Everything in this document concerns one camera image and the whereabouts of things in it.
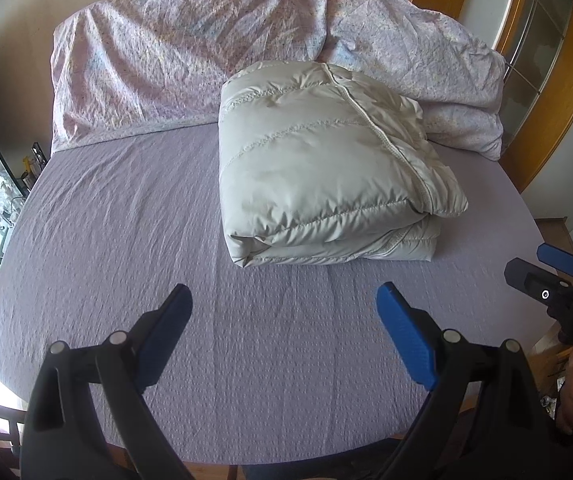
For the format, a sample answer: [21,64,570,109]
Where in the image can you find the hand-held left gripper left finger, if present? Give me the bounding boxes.
[19,283,193,480]

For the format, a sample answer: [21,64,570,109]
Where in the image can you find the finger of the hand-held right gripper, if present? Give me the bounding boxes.
[537,242,573,281]

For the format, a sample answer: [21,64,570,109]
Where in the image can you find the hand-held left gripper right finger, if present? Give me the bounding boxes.
[375,281,552,480]

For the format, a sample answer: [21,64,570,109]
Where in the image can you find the beige puffer jacket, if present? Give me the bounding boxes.
[218,59,470,267]

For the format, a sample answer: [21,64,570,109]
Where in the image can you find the person's right hand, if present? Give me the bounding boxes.
[554,360,573,436]

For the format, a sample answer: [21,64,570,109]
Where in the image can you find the bed with purple sheet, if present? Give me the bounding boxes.
[0,122,560,466]

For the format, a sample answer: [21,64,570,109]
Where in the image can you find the wooden wardrobe with glass doors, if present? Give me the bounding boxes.
[409,0,573,196]

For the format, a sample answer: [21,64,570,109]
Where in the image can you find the small items on windowsill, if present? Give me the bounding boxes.
[20,142,50,193]

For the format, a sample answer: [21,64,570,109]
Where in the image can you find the pink patterned duvet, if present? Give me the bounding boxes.
[49,0,507,162]

